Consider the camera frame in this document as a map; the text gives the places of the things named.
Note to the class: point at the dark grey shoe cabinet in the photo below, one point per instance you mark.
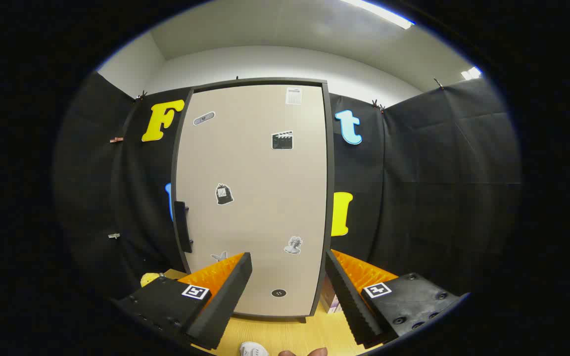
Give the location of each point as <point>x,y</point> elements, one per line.
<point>330,198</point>

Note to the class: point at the long ceiling light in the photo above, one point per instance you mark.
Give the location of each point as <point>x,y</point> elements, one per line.
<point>381,13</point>

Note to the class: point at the black backdrop cloth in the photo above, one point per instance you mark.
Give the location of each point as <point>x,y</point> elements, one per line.
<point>438,173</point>

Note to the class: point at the beige shoe cabinet door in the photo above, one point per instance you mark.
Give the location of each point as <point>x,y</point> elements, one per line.
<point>255,207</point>

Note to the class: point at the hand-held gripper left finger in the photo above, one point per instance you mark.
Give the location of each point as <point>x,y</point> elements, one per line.
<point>225,306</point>

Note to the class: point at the yellow plush toy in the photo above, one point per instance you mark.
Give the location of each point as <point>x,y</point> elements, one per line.
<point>149,279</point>

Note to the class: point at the white shoe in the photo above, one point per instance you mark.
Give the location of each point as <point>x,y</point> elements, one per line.
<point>253,350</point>

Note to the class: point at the small ceiling light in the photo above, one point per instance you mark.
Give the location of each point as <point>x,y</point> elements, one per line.
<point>471,73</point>

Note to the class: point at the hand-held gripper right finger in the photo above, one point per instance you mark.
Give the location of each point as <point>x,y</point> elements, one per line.
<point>352,306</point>

